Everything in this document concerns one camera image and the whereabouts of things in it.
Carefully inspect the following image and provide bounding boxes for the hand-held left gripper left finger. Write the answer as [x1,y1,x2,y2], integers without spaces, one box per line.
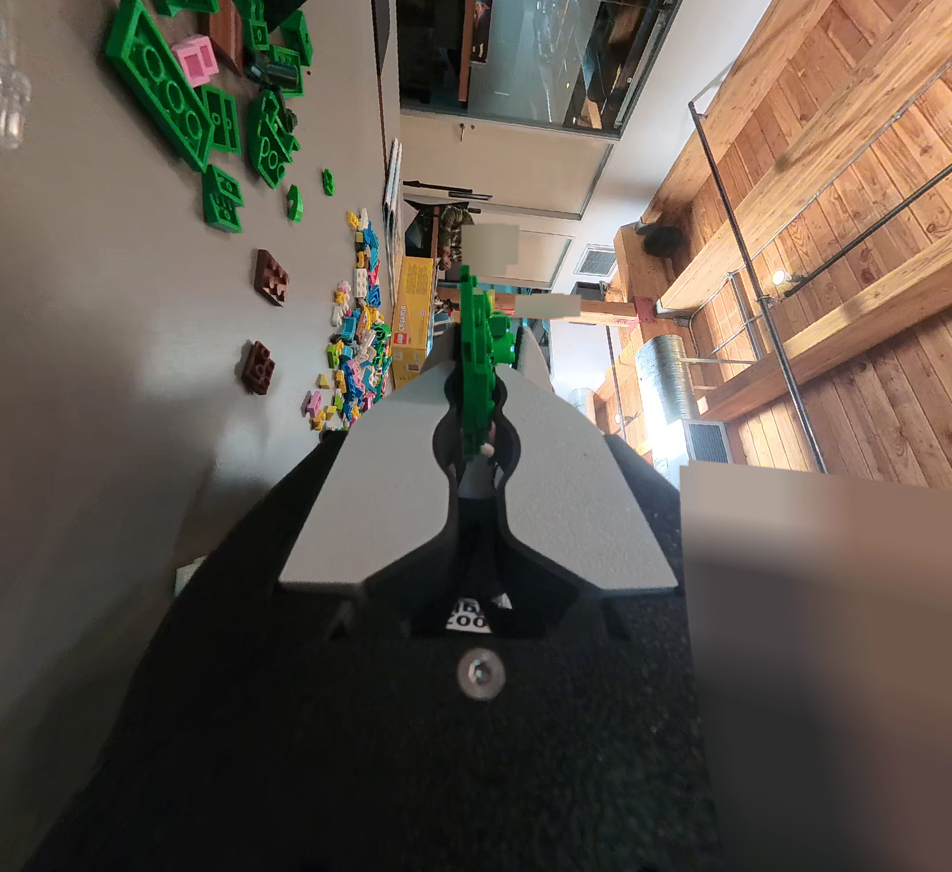
[277,364,465,620]

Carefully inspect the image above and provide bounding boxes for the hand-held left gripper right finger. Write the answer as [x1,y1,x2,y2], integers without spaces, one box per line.
[484,329,681,620]

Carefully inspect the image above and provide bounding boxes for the small colourful lego pieces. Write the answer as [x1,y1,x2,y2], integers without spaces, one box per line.
[301,206,397,436]

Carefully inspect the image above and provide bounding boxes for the green lego plate assembly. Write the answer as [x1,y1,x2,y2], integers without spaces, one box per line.
[450,265,522,459]

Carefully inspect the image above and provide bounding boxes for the brown lego brick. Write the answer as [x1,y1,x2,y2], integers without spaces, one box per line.
[237,340,279,398]

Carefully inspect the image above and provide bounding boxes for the yellow lego box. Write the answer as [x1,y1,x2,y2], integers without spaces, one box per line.
[389,253,441,392]

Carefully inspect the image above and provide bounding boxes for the reddish brown lego plate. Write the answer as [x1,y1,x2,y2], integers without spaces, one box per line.
[252,249,293,308]

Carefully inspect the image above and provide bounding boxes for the lego instruction booklet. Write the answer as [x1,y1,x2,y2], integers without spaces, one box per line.
[383,139,406,233]

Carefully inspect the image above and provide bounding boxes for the cluster of green lego parts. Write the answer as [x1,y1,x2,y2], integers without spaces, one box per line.
[72,0,337,236]

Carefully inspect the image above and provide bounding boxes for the clear lego piece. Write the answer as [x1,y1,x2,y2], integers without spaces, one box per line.
[0,0,34,151]

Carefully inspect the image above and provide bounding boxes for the white vent grille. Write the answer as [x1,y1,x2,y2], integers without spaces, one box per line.
[576,246,620,284]

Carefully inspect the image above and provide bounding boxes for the grey metal ceiling pipe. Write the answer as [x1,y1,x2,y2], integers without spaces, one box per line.
[686,99,828,474]

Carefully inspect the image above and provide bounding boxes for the large silver ventilation duct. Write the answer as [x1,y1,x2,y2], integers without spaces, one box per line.
[637,334,696,430]

